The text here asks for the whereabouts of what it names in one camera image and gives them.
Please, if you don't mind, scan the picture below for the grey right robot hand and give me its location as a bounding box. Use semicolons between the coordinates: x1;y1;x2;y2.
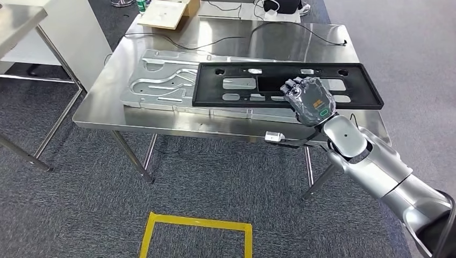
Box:
279;75;337;128

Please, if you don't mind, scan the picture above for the black plastic panel part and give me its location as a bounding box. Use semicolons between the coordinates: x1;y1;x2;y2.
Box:
191;62;384;110

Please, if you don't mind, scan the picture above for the stainless steel workbench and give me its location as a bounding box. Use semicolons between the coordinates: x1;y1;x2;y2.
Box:
72;14;393;200

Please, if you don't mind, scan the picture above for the white charger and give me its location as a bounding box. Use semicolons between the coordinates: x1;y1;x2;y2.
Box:
265;0;282;17

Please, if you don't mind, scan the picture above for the black device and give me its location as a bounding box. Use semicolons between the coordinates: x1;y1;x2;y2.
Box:
262;0;303;15

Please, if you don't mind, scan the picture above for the steel table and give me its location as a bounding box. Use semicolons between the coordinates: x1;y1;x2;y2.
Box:
0;4;84;173
197;0;311;24

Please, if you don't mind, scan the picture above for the stamped sheet metal plate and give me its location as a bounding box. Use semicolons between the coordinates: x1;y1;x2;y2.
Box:
120;49;307;124

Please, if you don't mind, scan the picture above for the yellow floor tape square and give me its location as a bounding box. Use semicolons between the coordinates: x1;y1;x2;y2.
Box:
139;212;253;258

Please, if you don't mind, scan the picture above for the cardboard box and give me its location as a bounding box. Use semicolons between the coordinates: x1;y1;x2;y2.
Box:
137;0;201;30

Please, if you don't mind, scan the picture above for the white cabinet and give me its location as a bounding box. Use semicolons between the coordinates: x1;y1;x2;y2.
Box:
0;0;113;91

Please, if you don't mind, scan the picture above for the black camera bracket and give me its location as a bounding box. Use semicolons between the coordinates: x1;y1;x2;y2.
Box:
274;130;323;148

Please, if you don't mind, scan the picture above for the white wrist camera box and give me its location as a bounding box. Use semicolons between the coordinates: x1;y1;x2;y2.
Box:
265;131;286;143

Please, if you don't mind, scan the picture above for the long black cable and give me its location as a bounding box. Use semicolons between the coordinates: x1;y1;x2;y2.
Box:
123;21;348;51

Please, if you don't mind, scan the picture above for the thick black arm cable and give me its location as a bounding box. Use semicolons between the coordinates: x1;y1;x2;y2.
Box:
432;190;456;258

